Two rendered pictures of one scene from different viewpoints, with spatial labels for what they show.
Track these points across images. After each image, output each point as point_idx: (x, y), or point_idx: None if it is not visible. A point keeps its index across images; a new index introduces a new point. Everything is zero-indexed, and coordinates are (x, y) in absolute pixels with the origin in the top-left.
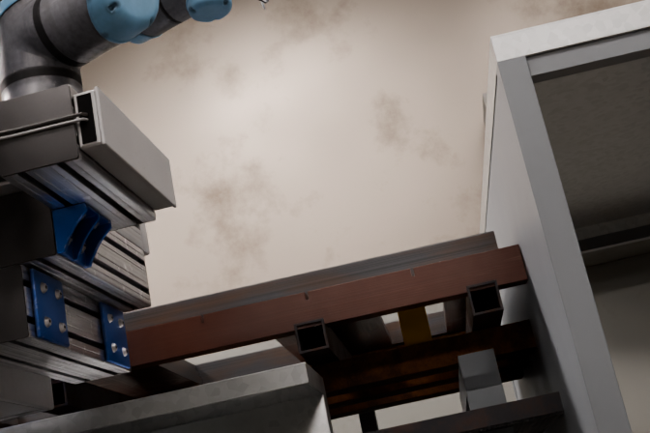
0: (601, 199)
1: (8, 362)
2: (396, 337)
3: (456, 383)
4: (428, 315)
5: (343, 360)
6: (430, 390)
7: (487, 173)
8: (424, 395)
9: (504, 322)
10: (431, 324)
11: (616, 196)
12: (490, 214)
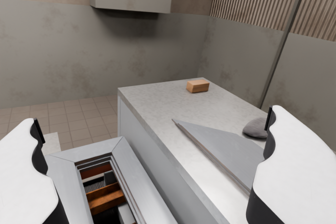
0: (187, 100)
1: None
2: (82, 170)
3: (116, 204)
4: (100, 155)
5: None
6: (103, 210)
7: (212, 213)
8: (99, 212)
9: (132, 147)
10: (102, 160)
11: (192, 98)
12: (176, 176)
